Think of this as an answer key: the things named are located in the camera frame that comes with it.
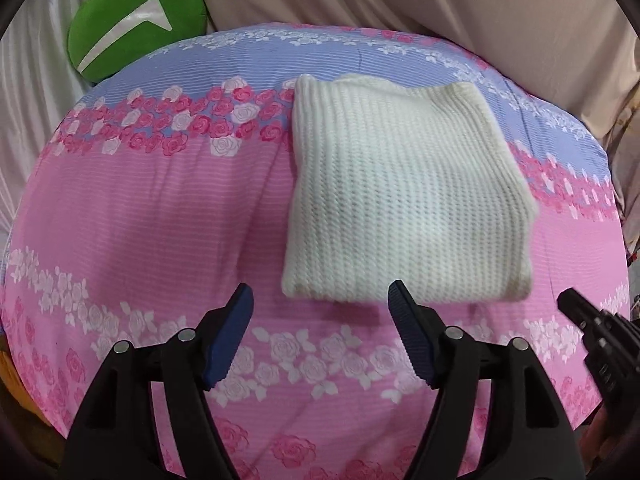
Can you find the beige draped cloth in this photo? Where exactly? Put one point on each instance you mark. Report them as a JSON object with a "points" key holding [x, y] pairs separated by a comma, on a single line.
{"points": [[450, 0]]}

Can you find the orange cloth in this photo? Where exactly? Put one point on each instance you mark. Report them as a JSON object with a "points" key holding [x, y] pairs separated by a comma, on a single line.
{"points": [[9, 380]]}

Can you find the green plush pillow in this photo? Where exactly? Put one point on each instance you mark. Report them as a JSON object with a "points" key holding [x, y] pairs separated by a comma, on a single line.
{"points": [[125, 25]]}

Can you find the white draped cloth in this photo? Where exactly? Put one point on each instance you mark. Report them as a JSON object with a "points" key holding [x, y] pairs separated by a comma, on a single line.
{"points": [[35, 85]]}

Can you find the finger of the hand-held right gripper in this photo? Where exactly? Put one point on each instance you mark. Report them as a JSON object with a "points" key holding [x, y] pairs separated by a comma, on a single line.
{"points": [[595, 330]]}

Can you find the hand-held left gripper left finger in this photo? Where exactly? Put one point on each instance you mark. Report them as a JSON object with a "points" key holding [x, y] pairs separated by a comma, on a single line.
{"points": [[226, 350]]}

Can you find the pink blue floral bedsheet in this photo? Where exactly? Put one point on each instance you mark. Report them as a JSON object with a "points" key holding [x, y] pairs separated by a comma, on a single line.
{"points": [[150, 220]]}

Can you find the white knit striped sweater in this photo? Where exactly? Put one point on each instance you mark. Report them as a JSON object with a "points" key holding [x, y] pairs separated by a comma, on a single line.
{"points": [[400, 185]]}

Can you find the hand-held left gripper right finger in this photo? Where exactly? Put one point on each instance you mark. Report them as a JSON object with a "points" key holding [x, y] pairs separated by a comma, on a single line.
{"points": [[411, 332]]}

